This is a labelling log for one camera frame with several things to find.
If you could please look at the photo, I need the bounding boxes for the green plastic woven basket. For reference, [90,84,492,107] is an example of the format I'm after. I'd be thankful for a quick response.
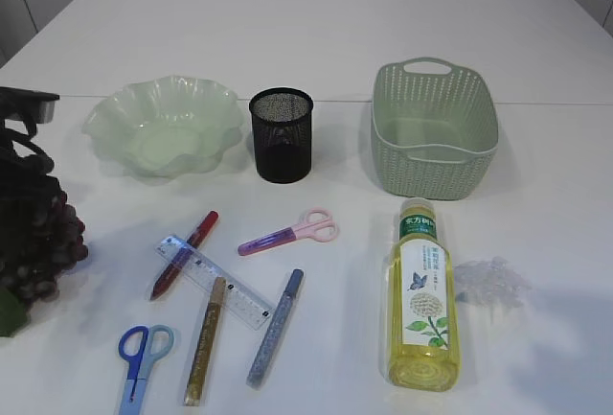
[371,57,499,201]

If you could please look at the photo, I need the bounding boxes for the blue scissors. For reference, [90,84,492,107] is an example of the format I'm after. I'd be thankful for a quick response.
[118,325,174,415]

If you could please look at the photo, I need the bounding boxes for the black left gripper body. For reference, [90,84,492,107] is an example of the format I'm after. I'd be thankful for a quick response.
[0,87,66,291]

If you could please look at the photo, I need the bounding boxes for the gold glitter glue pen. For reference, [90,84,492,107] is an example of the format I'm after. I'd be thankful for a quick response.
[184,276,226,406]

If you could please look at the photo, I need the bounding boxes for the purple artificial grape bunch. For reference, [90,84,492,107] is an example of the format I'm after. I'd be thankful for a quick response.
[1,191,88,337]

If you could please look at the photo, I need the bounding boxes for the pink purple scissors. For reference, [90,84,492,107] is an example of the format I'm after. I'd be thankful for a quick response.
[238,208,340,256]

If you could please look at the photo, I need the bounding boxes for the red glitter glue pen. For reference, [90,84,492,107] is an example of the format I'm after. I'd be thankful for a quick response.
[149,210,219,301]

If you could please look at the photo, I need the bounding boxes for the green wavy glass bowl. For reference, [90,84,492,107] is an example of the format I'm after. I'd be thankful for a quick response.
[82,76,244,178]

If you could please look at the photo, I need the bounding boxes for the silver blue glitter glue pen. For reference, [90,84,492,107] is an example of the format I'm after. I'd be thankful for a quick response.
[246,268,304,389]

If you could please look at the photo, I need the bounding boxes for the black mesh pen holder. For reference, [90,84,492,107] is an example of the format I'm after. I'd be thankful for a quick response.
[249,87,313,184]

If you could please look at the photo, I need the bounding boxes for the clear plastic sheet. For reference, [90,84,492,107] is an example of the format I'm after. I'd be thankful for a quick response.
[453,257,532,310]

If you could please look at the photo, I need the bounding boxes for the yellow tea bottle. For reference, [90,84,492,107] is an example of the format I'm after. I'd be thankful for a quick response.
[386,197,461,392]

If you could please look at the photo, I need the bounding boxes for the clear plastic ruler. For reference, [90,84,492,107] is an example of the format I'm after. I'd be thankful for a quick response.
[155,235,274,330]

